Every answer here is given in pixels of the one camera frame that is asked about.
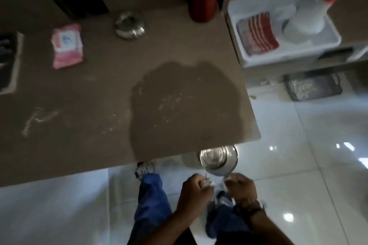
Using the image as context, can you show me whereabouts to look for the white bowl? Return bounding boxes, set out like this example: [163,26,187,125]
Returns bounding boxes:
[274,5,308,45]

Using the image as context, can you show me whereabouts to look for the dark wristwatch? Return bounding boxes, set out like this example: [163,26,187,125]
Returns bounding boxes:
[236,197,265,216]

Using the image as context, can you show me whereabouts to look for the white spray bottle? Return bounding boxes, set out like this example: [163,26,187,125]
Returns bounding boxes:
[289,0,358,35]

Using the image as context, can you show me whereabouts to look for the grey floor mat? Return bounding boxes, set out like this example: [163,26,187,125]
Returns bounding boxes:
[284,72,343,102]

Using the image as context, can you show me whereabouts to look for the person's right forearm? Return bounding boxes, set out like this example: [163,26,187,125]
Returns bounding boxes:
[247,207,297,245]

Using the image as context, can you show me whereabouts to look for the white tissue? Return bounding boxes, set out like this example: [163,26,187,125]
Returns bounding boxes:
[202,177,230,192]

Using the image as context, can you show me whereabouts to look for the black recessed sink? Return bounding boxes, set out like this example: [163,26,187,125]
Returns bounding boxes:
[0,32,24,94]

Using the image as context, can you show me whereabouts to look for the person's left hand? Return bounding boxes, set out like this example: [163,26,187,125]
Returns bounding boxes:
[175,174,214,219]

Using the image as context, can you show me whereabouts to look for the pink wet wipes packet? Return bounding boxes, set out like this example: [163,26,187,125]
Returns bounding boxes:
[51,23,86,69]

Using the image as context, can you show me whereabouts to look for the steel pedal bin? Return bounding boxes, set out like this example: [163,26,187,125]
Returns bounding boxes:
[181,144,239,174]

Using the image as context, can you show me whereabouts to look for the person's right hand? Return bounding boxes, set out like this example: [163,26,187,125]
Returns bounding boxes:
[224,173,258,206]

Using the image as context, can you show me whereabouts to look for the white plastic tub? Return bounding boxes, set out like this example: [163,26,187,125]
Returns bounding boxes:
[227,0,343,68]

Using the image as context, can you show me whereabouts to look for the blue trousers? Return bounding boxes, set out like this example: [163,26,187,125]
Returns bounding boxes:
[126,173,253,245]

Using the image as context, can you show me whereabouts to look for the red striped cloth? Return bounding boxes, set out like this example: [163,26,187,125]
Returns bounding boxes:
[236,12,280,56]

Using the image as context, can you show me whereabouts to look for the steel ashtray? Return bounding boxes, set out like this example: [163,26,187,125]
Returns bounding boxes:
[114,11,146,40]

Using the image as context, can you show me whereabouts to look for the person's left forearm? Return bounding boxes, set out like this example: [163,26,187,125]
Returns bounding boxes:
[137,209,199,245]

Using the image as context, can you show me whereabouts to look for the white sneaker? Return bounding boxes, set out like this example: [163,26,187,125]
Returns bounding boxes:
[135,162,156,180]

